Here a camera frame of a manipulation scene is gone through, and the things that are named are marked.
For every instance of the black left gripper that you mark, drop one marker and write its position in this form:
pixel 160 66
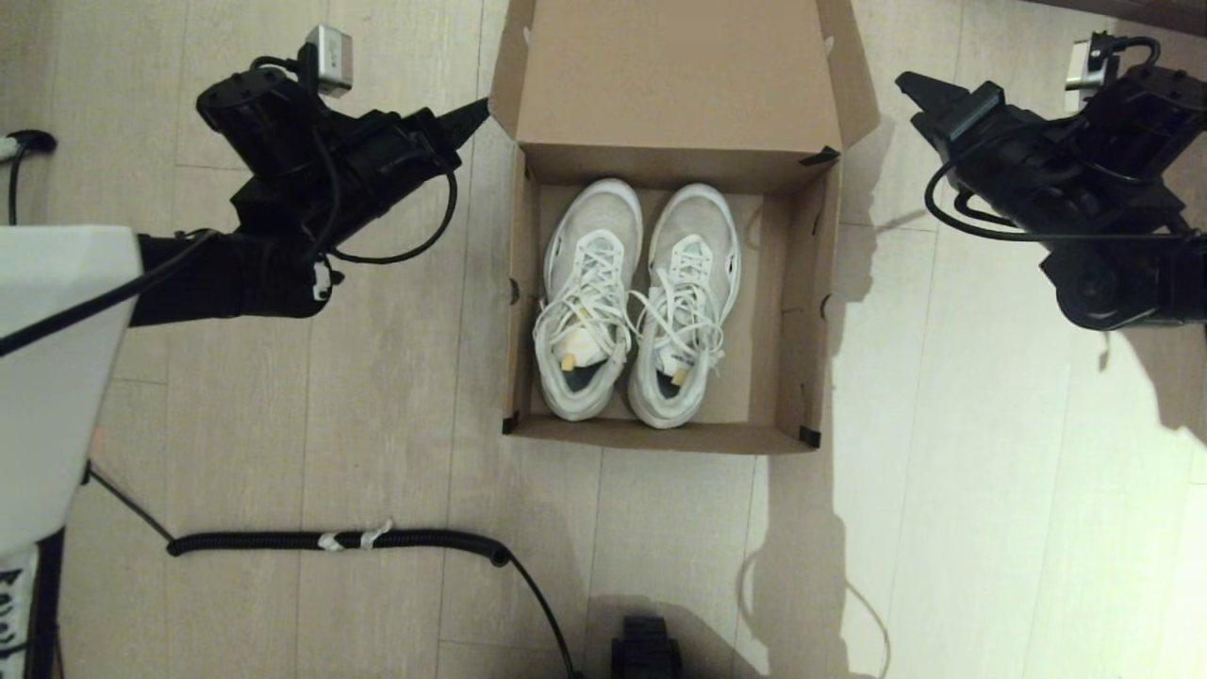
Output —
pixel 387 160

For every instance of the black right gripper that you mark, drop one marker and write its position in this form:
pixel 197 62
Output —
pixel 1028 156

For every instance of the brown cardboard shoe box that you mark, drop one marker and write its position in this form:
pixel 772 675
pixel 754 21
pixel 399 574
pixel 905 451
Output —
pixel 679 75

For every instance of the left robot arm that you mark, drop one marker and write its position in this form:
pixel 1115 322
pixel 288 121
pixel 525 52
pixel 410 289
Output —
pixel 236 278

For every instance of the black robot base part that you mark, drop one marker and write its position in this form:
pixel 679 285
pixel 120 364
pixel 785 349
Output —
pixel 646 651

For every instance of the white mesh lace-up sneaker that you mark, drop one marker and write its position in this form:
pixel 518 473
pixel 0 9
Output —
pixel 594 222
pixel 698 226

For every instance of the dark wooden furniture edge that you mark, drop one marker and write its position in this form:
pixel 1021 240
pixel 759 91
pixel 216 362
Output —
pixel 1132 14

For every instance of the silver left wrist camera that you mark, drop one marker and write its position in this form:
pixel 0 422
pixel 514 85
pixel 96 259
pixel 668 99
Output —
pixel 330 57

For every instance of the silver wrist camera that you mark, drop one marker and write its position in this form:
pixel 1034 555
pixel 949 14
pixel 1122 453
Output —
pixel 1084 66
pixel 330 57

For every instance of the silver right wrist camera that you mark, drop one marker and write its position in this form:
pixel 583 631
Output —
pixel 1084 66

